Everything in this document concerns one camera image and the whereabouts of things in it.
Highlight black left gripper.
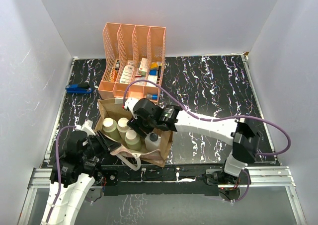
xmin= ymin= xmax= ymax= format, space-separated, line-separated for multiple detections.
xmin=80 ymin=129 xmax=121 ymax=161

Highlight brown canvas tote bag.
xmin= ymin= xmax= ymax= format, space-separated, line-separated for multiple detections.
xmin=94 ymin=98 xmax=173 ymax=170

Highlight white bottle dark grey cap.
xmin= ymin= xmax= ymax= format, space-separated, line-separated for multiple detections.
xmin=145 ymin=132 xmax=161 ymax=152

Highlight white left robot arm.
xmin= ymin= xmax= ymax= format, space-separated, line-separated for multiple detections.
xmin=41 ymin=131 xmax=121 ymax=225

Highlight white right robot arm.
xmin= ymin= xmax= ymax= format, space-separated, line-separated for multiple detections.
xmin=123 ymin=97 xmax=260 ymax=184

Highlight green bottle beige cap middle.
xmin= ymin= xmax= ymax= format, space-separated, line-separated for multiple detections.
xmin=117 ymin=117 xmax=131 ymax=140

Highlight green bottle beige cap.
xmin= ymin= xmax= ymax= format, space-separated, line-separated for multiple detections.
xmin=125 ymin=130 xmax=142 ymax=151
xmin=102 ymin=118 xmax=121 ymax=141
xmin=117 ymin=117 xmax=131 ymax=140

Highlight green bottle beige cap right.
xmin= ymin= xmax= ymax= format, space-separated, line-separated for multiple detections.
xmin=125 ymin=130 xmax=142 ymax=151

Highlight green bottle beige cap left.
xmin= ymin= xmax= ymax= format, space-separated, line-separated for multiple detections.
xmin=102 ymin=118 xmax=121 ymax=141

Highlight grey blue cylinder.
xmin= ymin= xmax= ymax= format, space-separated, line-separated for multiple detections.
xmin=146 ymin=93 xmax=158 ymax=100

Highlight white medicine box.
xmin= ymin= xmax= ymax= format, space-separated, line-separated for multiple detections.
xmin=119 ymin=65 xmax=134 ymax=84

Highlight white box with icons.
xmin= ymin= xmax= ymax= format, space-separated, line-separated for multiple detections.
xmin=147 ymin=75 xmax=158 ymax=84

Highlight orange items in organizer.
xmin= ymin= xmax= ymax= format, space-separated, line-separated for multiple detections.
xmin=106 ymin=59 xmax=120 ymax=82

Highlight white red small box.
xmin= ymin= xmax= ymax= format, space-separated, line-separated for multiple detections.
xmin=137 ymin=58 xmax=148 ymax=76

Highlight pink plastic file organizer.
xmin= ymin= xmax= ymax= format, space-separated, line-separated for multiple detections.
xmin=98 ymin=23 xmax=166 ymax=103

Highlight yellow blue small boxes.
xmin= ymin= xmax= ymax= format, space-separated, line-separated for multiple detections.
xmin=149 ymin=62 xmax=162 ymax=77

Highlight blue stapler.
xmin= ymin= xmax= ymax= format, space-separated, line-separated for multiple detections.
xmin=65 ymin=83 xmax=92 ymax=94

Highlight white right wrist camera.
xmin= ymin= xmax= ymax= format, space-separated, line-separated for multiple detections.
xmin=123 ymin=97 xmax=139 ymax=118

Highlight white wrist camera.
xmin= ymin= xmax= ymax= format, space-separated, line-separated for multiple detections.
xmin=123 ymin=97 xmax=139 ymax=118
xmin=75 ymin=120 xmax=96 ymax=136

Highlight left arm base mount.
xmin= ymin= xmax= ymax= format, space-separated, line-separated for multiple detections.
xmin=94 ymin=169 xmax=118 ymax=187

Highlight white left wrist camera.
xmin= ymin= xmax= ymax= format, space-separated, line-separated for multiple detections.
xmin=75 ymin=120 xmax=96 ymax=136

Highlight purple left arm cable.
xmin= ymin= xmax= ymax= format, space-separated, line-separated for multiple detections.
xmin=45 ymin=126 xmax=77 ymax=223

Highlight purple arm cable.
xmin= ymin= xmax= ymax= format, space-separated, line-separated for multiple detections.
xmin=123 ymin=79 xmax=292 ymax=203
xmin=45 ymin=126 xmax=77 ymax=223

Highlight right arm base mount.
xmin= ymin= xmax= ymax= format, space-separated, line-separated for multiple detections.
xmin=202 ymin=169 xmax=250 ymax=190

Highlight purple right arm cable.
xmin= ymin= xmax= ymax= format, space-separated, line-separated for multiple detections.
xmin=123 ymin=79 xmax=292 ymax=203

